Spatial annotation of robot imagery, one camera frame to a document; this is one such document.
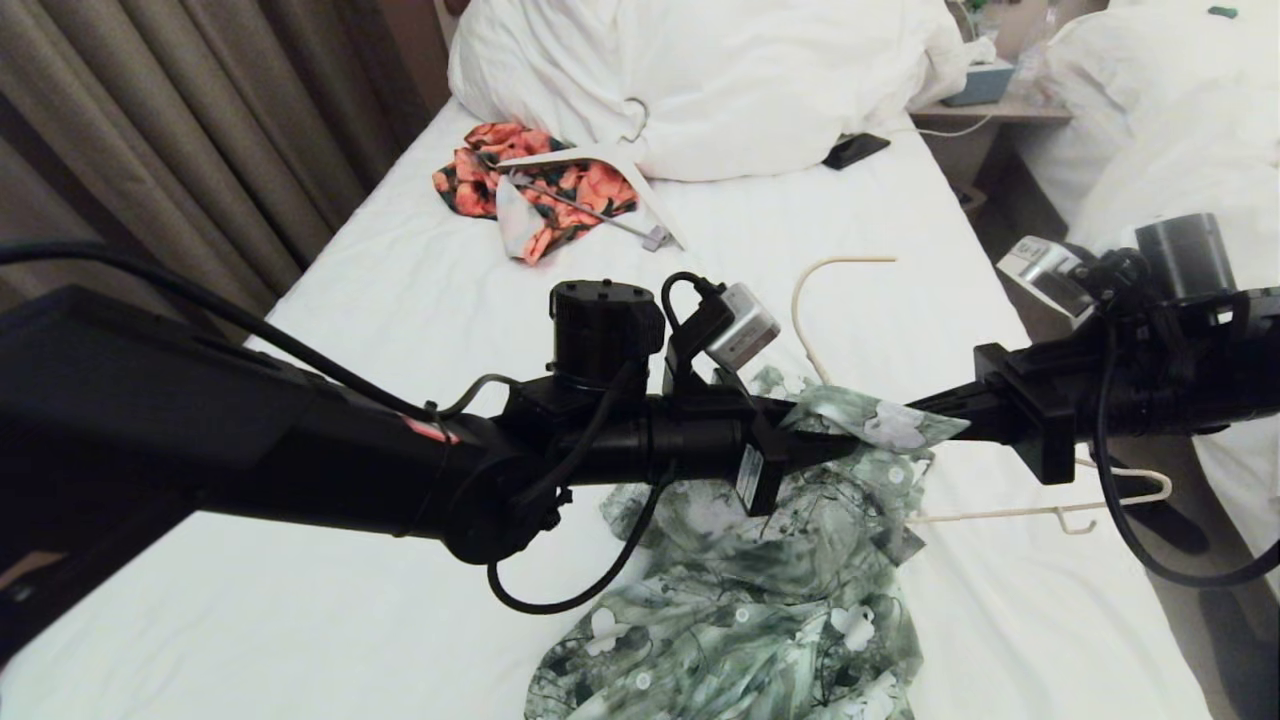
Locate green floral button shirt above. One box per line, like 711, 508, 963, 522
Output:
525, 365, 971, 720

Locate white clip hanger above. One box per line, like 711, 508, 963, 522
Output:
495, 100, 686, 254

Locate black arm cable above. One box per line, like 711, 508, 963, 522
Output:
1095, 320, 1280, 588
487, 470, 671, 616

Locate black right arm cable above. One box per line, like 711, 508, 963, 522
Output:
1095, 320, 1280, 588

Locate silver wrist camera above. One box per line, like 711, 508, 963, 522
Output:
997, 236, 1096, 319
705, 283, 783, 374

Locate white charging cable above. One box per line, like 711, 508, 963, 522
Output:
885, 115, 991, 141

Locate orange floral garment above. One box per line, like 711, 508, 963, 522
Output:
433, 122, 641, 267

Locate brown curtain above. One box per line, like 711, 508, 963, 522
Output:
0, 0, 451, 351

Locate blue tissue box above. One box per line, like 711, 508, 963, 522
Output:
940, 40, 1013, 111

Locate wooden nightstand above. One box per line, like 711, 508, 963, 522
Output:
908, 95, 1071, 216

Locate cream wire hanger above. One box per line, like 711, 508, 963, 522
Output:
790, 255, 1173, 536

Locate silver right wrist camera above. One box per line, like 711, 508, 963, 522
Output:
997, 236, 1096, 319

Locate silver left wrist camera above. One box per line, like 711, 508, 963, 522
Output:
705, 283, 783, 374

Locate black smartphone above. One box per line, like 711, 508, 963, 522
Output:
821, 133, 891, 173

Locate white crumpled duvet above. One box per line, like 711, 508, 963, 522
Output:
448, 0, 966, 184

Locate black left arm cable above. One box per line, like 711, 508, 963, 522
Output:
487, 470, 671, 616

